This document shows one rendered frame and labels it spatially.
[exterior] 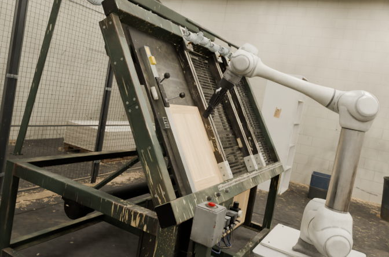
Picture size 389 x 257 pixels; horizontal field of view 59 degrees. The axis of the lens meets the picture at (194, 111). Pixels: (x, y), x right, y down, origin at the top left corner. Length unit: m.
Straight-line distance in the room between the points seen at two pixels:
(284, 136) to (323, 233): 4.44
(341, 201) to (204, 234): 0.64
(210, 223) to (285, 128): 4.46
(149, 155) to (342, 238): 0.98
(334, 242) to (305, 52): 6.12
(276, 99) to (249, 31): 2.34
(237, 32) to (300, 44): 1.44
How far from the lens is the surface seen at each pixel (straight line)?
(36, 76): 2.52
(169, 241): 1.85
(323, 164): 7.38
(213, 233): 1.71
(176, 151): 2.03
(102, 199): 2.08
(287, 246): 1.97
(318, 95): 1.80
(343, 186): 1.69
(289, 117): 6.02
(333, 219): 1.69
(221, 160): 2.44
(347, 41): 7.47
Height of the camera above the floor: 1.46
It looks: 3 degrees down
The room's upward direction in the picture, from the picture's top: 10 degrees clockwise
